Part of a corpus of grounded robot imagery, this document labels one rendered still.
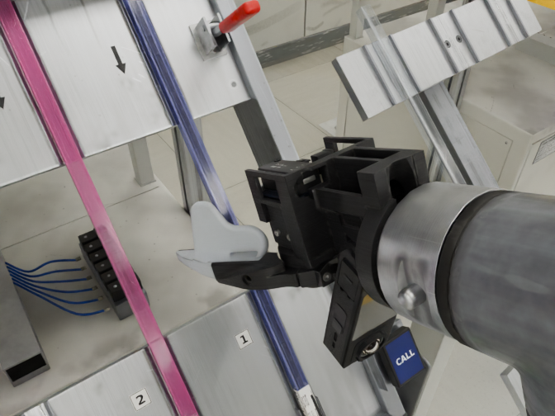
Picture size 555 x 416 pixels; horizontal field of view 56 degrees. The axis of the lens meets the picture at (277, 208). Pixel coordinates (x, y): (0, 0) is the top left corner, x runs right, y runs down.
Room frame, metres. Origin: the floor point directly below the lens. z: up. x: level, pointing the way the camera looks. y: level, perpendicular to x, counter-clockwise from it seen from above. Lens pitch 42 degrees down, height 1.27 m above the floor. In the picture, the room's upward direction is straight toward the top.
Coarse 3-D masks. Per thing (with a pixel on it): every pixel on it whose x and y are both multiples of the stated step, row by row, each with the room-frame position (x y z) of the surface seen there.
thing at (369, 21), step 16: (368, 16) 0.54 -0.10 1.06; (368, 32) 0.53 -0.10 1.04; (384, 32) 0.53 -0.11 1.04; (384, 48) 0.51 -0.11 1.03; (384, 64) 0.51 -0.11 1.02; (400, 64) 0.51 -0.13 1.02; (400, 80) 0.49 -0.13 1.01; (416, 96) 0.48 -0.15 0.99; (416, 112) 0.47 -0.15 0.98; (432, 128) 0.46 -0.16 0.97; (432, 144) 0.45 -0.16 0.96; (448, 160) 0.44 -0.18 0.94; (448, 176) 0.43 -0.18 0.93
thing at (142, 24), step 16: (128, 0) 0.49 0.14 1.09; (144, 16) 0.49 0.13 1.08; (144, 32) 0.48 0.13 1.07; (144, 48) 0.47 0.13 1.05; (160, 48) 0.47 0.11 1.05; (160, 64) 0.46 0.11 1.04; (160, 80) 0.45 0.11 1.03; (176, 96) 0.44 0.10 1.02; (176, 112) 0.43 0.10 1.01; (192, 128) 0.42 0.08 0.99; (192, 144) 0.41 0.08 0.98; (208, 160) 0.40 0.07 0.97; (208, 176) 0.39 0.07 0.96; (208, 192) 0.39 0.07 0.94; (224, 192) 0.39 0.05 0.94; (224, 208) 0.37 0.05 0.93; (256, 304) 0.32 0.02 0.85; (272, 304) 0.32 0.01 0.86; (272, 320) 0.31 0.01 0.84; (272, 336) 0.30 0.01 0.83; (288, 352) 0.29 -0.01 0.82; (288, 368) 0.28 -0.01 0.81; (304, 384) 0.27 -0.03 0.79
